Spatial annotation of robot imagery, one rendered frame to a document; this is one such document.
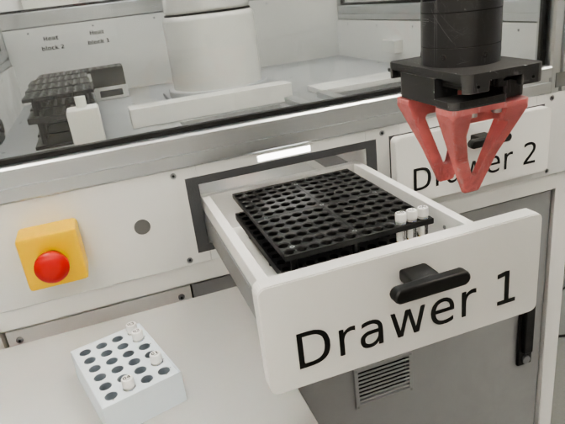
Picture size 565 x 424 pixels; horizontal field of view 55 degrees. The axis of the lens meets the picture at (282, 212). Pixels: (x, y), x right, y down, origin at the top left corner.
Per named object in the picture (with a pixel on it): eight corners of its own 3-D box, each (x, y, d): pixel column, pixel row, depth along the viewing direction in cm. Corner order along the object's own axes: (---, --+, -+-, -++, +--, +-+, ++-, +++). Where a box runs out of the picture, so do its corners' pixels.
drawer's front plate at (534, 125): (547, 170, 93) (551, 106, 89) (398, 207, 86) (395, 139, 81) (540, 167, 95) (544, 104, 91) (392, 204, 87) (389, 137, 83)
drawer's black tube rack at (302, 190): (434, 268, 63) (433, 217, 61) (292, 310, 58) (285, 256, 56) (350, 209, 83) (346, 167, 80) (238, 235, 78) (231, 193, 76)
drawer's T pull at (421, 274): (472, 283, 47) (472, 270, 47) (395, 307, 45) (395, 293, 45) (446, 267, 51) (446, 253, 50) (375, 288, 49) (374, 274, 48)
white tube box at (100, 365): (187, 400, 58) (181, 371, 57) (111, 439, 54) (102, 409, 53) (145, 347, 68) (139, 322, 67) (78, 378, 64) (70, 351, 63)
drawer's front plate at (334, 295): (536, 310, 56) (543, 211, 52) (271, 397, 49) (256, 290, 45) (524, 301, 58) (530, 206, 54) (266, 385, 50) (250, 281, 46)
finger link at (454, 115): (467, 166, 49) (470, 59, 45) (525, 190, 42) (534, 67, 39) (400, 182, 47) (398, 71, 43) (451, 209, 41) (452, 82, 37)
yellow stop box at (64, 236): (89, 280, 70) (75, 229, 67) (29, 295, 68) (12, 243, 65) (89, 264, 74) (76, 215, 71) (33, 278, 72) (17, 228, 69)
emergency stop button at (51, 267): (73, 280, 66) (64, 251, 65) (38, 288, 65) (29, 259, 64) (73, 270, 69) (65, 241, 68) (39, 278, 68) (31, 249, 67)
